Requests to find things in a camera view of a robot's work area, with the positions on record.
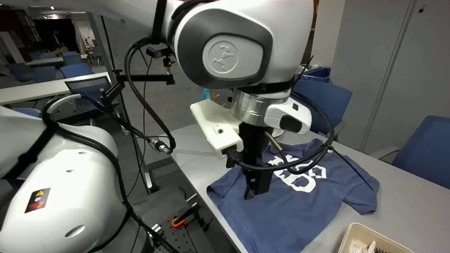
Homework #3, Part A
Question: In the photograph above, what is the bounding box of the white background table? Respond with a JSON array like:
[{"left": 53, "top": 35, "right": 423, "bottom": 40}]
[{"left": 0, "top": 71, "right": 112, "bottom": 105}]

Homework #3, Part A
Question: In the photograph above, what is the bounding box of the blue printed T-shirt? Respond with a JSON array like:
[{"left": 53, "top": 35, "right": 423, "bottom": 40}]
[{"left": 206, "top": 137, "right": 381, "bottom": 253}]

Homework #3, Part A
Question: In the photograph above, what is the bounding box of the blue recycling bin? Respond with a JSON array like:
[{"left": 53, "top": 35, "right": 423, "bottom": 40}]
[{"left": 303, "top": 65, "right": 332, "bottom": 84}]

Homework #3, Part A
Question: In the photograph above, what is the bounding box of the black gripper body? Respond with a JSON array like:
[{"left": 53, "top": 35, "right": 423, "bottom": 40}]
[{"left": 225, "top": 122, "right": 278, "bottom": 181}]

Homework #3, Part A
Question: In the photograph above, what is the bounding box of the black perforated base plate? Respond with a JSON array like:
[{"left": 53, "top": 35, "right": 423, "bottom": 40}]
[{"left": 132, "top": 184, "right": 236, "bottom": 253}]

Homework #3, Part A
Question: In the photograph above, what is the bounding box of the black stand with crossbar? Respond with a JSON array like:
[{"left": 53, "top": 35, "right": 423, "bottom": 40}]
[{"left": 98, "top": 12, "right": 177, "bottom": 193}]

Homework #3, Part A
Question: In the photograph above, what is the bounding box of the orange black clamp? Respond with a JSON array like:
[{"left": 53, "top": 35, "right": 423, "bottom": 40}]
[{"left": 170, "top": 209, "right": 201, "bottom": 230}]

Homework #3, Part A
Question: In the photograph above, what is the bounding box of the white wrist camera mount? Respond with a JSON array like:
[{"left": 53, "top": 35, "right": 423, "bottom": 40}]
[{"left": 188, "top": 98, "right": 246, "bottom": 154}]

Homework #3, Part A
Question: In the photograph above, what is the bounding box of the light grey cabinet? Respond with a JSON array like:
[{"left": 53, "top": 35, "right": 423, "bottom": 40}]
[{"left": 327, "top": 0, "right": 450, "bottom": 155}]

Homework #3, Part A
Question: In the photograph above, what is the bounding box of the small dark monitor screen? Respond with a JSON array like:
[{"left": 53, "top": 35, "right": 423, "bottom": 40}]
[{"left": 63, "top": 74, "right": 114, "bottom": 102}]

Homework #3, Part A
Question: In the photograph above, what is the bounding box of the beige cutlery tray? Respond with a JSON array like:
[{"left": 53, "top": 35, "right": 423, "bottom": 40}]
[{"left": 336, "top": 220, "right": 416, "bottom": 253}]

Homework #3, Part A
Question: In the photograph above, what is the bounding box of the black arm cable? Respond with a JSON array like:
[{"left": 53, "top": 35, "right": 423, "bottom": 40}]
[{"left": 40, "top": 36, "right": 337, "bottom": 253}]

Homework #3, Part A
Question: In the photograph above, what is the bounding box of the blue office chair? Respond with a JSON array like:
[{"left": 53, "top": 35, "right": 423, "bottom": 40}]
[
  {"left": 8, "top": 63, "right": 59, "bottom": 82},
  {"left": 291, "top": 74, "right": 354, "bottom": 137},
  {"left": 374, "top": 115, "right": 450, "bottom": 189},
  {"left": 59, "top": 61, "right": 92, "bottom": 78}
]

